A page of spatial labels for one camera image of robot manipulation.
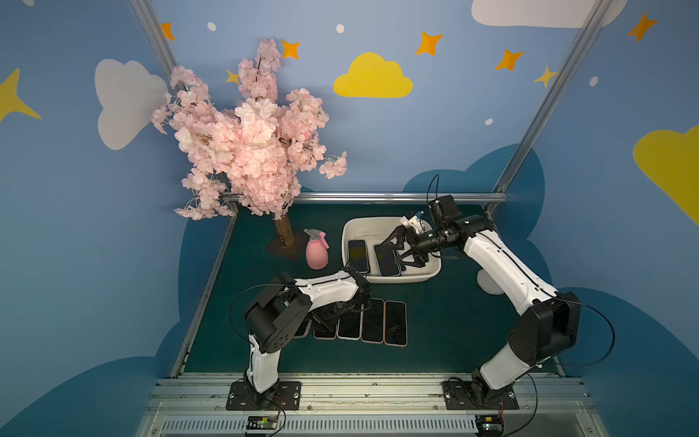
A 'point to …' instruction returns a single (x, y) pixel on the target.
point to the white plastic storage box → (361, 234)
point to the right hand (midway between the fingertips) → (392, 251)
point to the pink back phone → (303, 329)
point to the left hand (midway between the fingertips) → (310, 318)
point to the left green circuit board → (261, 422)
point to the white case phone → (349, 324)
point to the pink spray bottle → (317, 254)
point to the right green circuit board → (490, 425)
